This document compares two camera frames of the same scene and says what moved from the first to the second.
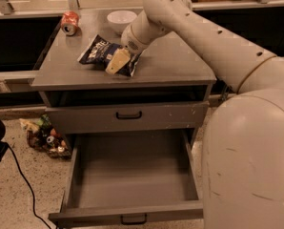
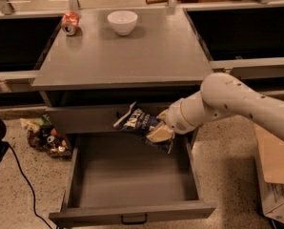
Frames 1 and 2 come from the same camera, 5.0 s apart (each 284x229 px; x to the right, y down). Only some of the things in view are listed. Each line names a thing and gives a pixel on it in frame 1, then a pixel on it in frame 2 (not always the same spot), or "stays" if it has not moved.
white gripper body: (131, 41) -> (175, 118)
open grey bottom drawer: (131, 176) stays
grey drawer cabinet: (89, 83) stays
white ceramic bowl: (120, 20) stays
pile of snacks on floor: (40, 135) stays
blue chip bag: (98, 52) -> (140, 121)
